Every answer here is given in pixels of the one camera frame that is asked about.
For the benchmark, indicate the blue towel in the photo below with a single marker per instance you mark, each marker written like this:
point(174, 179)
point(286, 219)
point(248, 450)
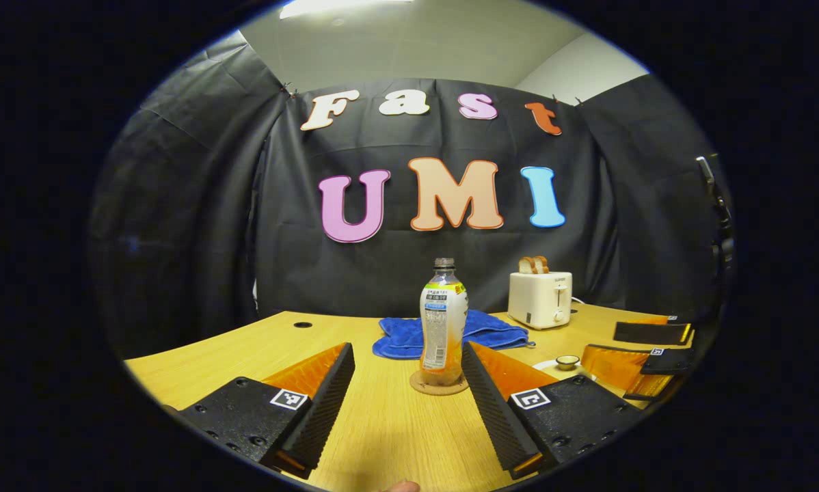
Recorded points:
point(399, 338)

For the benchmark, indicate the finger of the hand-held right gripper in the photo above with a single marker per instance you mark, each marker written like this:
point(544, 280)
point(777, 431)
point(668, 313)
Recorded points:
point(649, 333)
point(666, 362)

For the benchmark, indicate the round cork coaster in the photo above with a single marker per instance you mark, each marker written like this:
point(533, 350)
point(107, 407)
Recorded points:
point(426, 389)

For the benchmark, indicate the black backdrop cloth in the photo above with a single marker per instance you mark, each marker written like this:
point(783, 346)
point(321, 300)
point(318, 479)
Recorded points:
point(197, 239)

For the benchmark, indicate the clear plastic water bottle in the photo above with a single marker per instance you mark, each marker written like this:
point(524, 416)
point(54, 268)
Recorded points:
point(442, 321)

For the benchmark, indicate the toast slice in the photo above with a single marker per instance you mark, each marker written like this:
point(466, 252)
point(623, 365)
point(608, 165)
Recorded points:
point(542, 264)
point(526, 266)

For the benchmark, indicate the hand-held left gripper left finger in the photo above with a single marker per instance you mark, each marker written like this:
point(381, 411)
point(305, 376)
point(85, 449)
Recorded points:
point(324, 410)

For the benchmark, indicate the white toaster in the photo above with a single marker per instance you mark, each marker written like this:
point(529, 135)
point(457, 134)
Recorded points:
point(539, 301)

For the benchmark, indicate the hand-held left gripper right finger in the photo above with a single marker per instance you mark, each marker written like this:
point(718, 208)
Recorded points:
point(491, 410)

